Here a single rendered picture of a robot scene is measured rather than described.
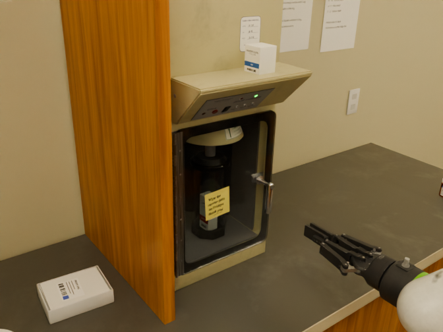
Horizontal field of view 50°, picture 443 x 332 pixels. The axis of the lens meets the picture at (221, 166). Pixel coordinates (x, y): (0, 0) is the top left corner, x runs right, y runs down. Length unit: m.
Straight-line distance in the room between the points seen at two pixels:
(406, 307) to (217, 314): 0.52
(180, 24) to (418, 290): 0.68
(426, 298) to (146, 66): 0.64
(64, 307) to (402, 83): 1.90
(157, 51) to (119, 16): 0.15
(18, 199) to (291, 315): 0.82
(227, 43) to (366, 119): 1.36
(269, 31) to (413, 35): 1.40
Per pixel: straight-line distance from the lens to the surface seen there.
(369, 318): 1.52
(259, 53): 1.06
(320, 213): 1.68
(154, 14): 0.89
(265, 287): 1.32
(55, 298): 1.26
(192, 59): 1.06
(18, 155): 1.42
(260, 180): 1.27
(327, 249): 1.10
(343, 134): 2.26
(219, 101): 1.02
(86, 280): 1.30
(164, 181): 0.99
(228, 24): 1.10
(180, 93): 1.00
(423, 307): 0.85
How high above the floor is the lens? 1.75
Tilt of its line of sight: 24 degrees down
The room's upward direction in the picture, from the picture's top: 2 degrees clockwise
